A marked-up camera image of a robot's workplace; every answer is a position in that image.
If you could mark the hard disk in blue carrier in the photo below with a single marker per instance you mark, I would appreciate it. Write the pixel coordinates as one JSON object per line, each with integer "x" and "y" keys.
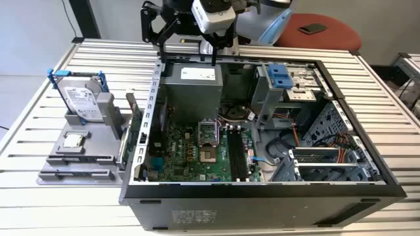
{"x": 82, "y": 100}

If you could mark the grey metal drive cage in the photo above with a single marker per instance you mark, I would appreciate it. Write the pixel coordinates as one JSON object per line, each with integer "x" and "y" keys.
{"x": 315, "y": 151}

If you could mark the green graphics card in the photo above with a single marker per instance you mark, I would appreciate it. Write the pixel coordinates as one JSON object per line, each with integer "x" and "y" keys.
{"x": 132, "y": 137}

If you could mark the green motherboard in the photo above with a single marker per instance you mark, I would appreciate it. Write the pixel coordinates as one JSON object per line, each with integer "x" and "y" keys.
{"x": 183, "y": 169}

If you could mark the yellow black tag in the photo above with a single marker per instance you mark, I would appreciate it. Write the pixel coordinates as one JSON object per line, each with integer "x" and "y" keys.
{"x": 183, "y": 40}

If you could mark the aluminium side table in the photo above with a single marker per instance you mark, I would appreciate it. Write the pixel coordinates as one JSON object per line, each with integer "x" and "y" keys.
{"x": 403, "y": 61}

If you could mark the grey power supply unit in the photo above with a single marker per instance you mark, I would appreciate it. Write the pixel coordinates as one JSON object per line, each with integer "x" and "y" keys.
{"x": 194, "y": 98}

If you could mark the silver CPU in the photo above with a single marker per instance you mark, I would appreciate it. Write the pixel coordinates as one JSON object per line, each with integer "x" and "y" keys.
{"x": 74, "y": 141}

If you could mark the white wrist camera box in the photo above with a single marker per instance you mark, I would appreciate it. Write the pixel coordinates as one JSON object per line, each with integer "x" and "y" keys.
{"x": 214, "y": 17}

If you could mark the CPU socket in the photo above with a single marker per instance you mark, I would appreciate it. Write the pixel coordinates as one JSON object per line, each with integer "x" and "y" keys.
{"x": 208, "y": 155}

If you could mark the red round stool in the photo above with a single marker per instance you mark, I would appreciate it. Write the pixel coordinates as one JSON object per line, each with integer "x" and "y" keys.
{"x": 328, "y": 37}

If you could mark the thin locking lever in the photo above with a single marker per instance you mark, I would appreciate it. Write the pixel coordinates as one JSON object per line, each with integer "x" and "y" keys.
{"x": 218, "y": 135}

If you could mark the black RAM slot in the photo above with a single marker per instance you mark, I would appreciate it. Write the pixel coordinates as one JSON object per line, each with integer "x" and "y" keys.
{"x": 232, "y": 152}
{"x": 240, "y": 152}

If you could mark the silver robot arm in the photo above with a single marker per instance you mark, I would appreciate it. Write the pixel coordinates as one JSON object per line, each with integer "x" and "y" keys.
{"x": 256, "y": 22}

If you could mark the black upright post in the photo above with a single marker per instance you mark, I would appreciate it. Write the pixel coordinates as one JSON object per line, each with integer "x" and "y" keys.
{"x": 88, "y": 19}

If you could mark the black open PC case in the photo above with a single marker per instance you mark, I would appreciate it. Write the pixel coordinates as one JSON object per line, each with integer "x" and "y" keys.
{"x": 263, "y": 211}

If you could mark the round dark fan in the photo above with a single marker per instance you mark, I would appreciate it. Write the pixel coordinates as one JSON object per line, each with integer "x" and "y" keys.
{"x": 236, "y": 113}

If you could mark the blue disk bay latch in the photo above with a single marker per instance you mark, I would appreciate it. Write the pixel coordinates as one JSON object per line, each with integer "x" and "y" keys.
{"x": 279, "y": 73}

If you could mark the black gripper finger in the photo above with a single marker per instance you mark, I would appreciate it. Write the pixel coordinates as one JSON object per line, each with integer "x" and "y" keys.
{"x": 147, "y": 22}
{"x": 222, "y": 40}

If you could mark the grey parts rack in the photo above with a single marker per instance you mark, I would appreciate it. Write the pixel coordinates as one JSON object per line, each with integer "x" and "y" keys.
{"x": 95, "y": 147}

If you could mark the black phone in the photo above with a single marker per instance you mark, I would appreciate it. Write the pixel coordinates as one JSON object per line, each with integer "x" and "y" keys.
{"x": 311, "y": 28}

